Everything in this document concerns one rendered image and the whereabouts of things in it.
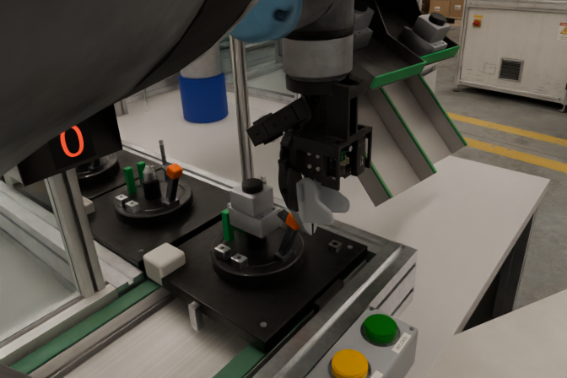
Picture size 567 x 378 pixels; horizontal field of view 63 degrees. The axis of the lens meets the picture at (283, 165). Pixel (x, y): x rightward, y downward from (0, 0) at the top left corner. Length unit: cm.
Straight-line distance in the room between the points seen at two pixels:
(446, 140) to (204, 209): 51
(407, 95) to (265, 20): 69
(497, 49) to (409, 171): 394
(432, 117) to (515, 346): 47
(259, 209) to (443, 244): 43
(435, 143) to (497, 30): 380
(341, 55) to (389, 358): 34
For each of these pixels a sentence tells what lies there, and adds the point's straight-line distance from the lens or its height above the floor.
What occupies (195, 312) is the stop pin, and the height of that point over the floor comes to 96.
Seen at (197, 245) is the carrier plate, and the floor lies 97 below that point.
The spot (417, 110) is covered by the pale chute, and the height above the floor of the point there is 107.
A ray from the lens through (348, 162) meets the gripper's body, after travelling 53.
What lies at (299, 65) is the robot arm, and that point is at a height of 128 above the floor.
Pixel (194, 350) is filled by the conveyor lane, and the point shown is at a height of 92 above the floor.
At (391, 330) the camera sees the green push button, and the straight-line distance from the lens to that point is 60.
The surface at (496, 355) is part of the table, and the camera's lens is 76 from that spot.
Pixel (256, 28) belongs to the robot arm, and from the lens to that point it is 35.
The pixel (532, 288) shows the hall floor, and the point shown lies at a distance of 235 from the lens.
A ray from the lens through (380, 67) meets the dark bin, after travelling 79.
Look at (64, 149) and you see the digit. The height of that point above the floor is 119.
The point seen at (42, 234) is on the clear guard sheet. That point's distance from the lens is 66.
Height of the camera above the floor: 139
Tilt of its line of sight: 26 degrees down
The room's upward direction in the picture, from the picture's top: 2 degrees counter-clockwise
